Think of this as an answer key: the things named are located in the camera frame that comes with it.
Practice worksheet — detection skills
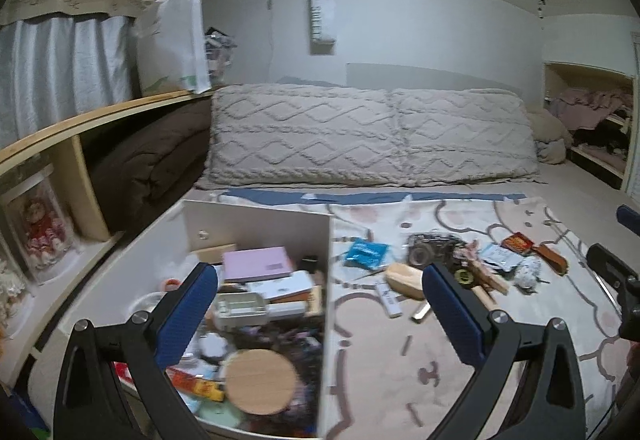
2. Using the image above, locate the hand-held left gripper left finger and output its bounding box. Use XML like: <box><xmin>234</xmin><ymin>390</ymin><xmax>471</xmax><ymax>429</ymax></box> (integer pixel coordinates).
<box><xmin>52</xmin><ymin>262</ymin><xmax>219</xmax><ymax>440</ymax></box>

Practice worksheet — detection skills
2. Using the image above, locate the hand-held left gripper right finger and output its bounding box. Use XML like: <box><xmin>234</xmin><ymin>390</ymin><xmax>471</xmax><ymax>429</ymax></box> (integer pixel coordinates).
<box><xmin>422</xmin><ymin>262</ymin><xmax>586</xmax><ymax>440</ymax></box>

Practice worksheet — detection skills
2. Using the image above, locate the white plastic tray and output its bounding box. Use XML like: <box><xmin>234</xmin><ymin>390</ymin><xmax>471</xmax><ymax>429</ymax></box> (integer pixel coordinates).
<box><xmin>215</xmin><ymin>292</ymin><xmax>273</xmax><ymax>331</ymax></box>

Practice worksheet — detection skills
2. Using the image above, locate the white storage box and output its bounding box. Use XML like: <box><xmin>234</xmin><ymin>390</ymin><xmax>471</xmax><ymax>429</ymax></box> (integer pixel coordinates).
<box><xmin>27</xmin><ymin>199</ymin><xmax>335</xmax><ymax>440</ymax></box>

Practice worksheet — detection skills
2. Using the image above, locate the white slatted door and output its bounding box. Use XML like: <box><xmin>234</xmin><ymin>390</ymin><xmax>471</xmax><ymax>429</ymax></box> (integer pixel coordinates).
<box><xmin>625</xmin><ymin>155</ymin><xmax>640</xmax><ymax>207</ymax></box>

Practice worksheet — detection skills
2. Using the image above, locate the wooden wedge block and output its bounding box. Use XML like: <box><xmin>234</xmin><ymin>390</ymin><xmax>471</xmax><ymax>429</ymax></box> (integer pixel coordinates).
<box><xmin>472</xmin><ymin>287</ymin><xmax>498</xmax><ymax>311</ymax></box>

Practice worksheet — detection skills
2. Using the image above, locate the white round jar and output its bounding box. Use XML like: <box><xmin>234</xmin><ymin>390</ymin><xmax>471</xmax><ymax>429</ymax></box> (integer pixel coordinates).
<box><xmin>197</xmin><ymin>332</ymin><xmax>228</xmax><ymax>361</ymax></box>

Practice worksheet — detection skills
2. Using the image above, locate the long wooden block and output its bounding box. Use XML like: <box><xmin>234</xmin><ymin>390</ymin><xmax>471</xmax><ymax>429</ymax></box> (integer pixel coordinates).
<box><xmin>470</xmin><ymin>262</ymin><xmax>508</xmax><ymax>296</ymax></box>

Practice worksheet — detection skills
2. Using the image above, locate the brown leather case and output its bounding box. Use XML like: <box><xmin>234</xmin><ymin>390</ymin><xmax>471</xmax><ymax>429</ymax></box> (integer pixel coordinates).
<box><xmin>532</xmin><ymin>242</ymin><xmax>570</xmax><ymax>276</ymax></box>

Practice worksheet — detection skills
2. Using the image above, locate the oval wooden box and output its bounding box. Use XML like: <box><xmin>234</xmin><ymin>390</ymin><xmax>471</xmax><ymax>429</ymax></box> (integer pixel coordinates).
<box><xmin>385</xmin><ymin>262</ymin><xmax>426</xmax><ymax>301</ymax></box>

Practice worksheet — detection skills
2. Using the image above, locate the white lighter with black mark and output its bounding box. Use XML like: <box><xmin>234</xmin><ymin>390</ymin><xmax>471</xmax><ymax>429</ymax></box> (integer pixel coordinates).
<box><xmin>376</xmin><ymin>282</ymin><xmax>402</xmax><ymax>318</ymax></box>

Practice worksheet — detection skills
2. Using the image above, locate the red and yellow object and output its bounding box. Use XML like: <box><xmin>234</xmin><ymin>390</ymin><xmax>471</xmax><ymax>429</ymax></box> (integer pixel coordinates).
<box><xmin>167</xmin><ymin>366</ymin><xmax>226</xmax><ymax>402</ymax></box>

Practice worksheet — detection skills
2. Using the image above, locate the brown tape roll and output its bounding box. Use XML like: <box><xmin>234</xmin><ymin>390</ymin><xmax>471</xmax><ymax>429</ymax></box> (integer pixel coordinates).
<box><xmin>410</xmin><ymin>244</ymin><xmax>437</xmax><ymax>267</ymax></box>

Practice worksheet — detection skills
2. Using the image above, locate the white and blue sachet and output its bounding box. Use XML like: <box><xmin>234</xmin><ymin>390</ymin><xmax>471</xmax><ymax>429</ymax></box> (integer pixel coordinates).
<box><xmin>482</xmin><ymin>244</ymin><xmax>523</xmax><ymax>273</ymax></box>

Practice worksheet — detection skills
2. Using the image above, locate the white yarn scrunchie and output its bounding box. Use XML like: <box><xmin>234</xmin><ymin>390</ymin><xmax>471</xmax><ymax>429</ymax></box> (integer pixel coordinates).
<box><xmin>515</xmin><ymin>256</ymin><xmax>543</xmax><ymax>293</ymax></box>

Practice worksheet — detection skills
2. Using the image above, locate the pink flat box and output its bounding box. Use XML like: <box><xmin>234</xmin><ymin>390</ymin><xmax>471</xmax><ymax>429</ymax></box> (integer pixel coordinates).
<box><xmin>222</xmin><ymin>247</ymin><xmax>296</xmax><ymax>283</ymax></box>

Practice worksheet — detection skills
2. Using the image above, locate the printed bear blanket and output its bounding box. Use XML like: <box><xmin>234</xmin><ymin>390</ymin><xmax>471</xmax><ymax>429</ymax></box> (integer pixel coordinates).
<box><xmin>195</xmin><ymin>192</ymin><xmax>626</xmax><ymax>440</ymax></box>

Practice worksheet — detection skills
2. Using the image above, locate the red box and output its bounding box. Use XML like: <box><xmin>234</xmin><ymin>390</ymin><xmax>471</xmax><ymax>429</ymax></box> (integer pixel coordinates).
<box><xmin>500</xmin><ymin>232</ymin><xmax>533</xmax><ymax>255</ymax></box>

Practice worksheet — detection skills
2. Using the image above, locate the white card box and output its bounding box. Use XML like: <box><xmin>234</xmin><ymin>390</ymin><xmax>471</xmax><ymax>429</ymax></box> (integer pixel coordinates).
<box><xmin>245</xmin><ymin>270</ymin><xmax>313</xmax><ymax>302</ymax></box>

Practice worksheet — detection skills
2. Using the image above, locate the round wooden lid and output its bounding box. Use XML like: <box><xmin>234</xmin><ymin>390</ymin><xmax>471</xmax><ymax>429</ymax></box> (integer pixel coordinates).
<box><xmin>222</xmin><ymin>349</ymin><xmax>300</xmax><ymax>416</ymax></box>

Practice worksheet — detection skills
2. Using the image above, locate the blue packet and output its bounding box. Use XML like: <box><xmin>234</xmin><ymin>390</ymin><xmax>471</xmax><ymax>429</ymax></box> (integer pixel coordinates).
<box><xmin>345</xmin><ymin>237</ymin><xmax>391</xmax><ymax>271</ymax></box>

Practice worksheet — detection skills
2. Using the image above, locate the beige plush cushion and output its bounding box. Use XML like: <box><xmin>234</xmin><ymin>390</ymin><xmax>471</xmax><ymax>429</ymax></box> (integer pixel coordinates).
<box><xmin>525</xmin><ymin>110</ymin><xmax>573</xmax><ymax>165</ymax></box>

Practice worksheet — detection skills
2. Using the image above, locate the pile of pink clothes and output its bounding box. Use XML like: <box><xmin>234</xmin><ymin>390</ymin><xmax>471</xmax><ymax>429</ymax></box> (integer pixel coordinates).
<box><xmin>547</xmin><ymin>87</ymin><xmax>633</xmax><ymax>131</ymax></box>

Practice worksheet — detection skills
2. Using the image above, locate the brown folded blanket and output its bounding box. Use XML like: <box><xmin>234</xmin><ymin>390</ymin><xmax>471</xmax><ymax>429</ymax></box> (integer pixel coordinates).
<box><xmin>82</xmin><ymin>97</ymin><xmax>213</xmax><ymax>236</ymax></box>

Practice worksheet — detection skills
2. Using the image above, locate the doll in clear case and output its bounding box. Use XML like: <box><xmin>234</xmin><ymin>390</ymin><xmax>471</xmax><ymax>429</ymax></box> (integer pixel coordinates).
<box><xmin>0</xmin><ymin>165</ymin><xmax>83</xmax><ymax>283</ymax></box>

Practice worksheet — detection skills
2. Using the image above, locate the wooden bedside shelf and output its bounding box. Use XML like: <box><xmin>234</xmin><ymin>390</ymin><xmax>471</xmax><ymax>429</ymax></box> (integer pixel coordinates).
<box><xmin>0</xmin><ymin>90</ymin><xmax>216</xmax><ymax>371</ymax></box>

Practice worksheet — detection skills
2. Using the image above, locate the beige knitted pillow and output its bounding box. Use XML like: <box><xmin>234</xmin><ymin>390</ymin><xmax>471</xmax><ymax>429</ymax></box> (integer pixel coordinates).
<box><xmin>390</xmin><ymin>89</ymin><xmax>541</xmax><ymax>186</ymax></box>
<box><xmin>202</xmin><ymin>85</ymin><xmax>401</xmax><ymax>188</ymax></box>

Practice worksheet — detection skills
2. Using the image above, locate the clear bin of clutter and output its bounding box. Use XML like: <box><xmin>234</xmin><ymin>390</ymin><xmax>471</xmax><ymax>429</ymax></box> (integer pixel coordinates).
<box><xmin>205</xmin><ymin>27</ymin><xmax>236</xmax><ymax>86</ymax></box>

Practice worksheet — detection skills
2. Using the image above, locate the white tote bag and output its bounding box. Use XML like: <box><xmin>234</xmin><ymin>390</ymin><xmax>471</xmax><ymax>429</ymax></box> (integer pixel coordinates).
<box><xmin>134</xmin><ymin>0</ymin><xmax>212</xmax><ymax>96</ymax></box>

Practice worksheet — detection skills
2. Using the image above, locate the grey curtain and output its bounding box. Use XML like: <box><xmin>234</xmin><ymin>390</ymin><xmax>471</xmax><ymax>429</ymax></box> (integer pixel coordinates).
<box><xmin>0</xmin><ymin>14</ymin><xmax>136</xmax><ymax>151</ymax></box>

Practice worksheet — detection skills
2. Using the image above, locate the wooden wall niche shelf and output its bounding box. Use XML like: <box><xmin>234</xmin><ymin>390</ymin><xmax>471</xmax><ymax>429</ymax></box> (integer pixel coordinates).
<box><xmin>542</xmin><ymin>61</ymin><xmax>637</xmax><ymax>193</ymax></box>

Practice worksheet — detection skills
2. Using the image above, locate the white hanging wall bag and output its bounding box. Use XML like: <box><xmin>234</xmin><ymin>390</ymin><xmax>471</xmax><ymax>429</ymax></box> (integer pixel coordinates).
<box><xmin>309</xmin><ymin>0</ymin><xmax>337</xmax><ymax>56</ymax></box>

